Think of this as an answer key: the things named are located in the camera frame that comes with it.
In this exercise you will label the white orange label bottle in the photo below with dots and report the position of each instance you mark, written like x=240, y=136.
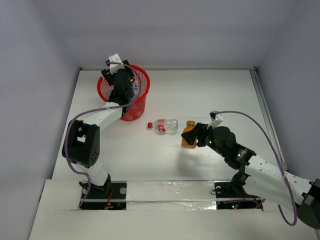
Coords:
x=135, y=87

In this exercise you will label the red label cola bottle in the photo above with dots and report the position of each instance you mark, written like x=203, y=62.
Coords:
x=164, y=126

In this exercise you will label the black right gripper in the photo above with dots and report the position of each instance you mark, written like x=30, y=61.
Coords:
x=200, y=130

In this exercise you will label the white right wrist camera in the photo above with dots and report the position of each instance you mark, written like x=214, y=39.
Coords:
x=216, y=119

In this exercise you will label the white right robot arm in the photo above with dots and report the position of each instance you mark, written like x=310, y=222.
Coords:
x=256, y=176

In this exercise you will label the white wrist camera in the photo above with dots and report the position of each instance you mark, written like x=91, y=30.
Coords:
x=216, y=119
x=114, y=63

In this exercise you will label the red mesh plastic bin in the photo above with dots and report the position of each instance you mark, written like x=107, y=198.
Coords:
x=137, y=108

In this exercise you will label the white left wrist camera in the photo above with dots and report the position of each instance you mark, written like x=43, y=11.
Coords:
x=114, y=63

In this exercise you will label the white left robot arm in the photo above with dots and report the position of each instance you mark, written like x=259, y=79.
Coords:
x=81, y=146

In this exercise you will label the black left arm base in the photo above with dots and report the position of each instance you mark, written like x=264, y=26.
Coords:
x=115, y=199

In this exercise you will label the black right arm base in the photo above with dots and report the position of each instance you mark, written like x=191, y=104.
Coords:
x=230, y=195

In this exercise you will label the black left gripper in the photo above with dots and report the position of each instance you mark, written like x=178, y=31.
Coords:
x=110, y=73

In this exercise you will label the aluminium rail on right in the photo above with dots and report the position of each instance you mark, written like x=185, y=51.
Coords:
x=265, y=112

